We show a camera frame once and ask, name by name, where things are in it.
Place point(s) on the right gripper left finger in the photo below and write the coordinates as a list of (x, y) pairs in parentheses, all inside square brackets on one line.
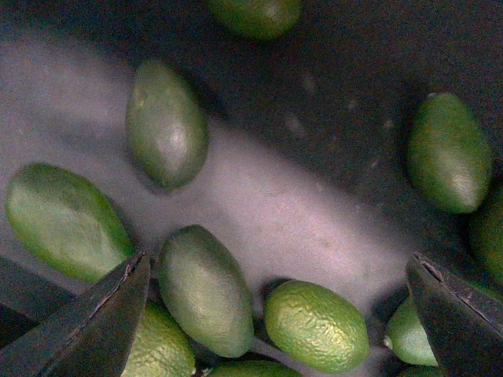
[(92, 335)]

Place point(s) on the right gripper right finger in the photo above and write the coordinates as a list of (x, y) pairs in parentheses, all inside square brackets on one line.
[(463, 324)]

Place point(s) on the avocado behind right finger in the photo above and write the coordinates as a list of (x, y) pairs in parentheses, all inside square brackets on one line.
[(406, 338)]

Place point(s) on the avocado at right edge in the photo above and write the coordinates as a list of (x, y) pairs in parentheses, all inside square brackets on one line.
[(485, 234)]

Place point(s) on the avocado at edge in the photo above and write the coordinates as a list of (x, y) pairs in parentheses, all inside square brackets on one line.
[(252, 369), (485, 234)]

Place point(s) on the avocado under left finger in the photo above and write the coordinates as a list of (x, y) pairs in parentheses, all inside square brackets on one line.
[(160, 348)]

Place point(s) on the textured green avocado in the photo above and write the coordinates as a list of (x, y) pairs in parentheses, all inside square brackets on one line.
[(316, 326)]

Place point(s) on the avocado at bottom edge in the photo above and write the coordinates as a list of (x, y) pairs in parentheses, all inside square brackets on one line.
[(252, 369)]

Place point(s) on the green avocado top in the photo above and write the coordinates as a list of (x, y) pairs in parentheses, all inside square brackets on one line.
[(261, 20)]

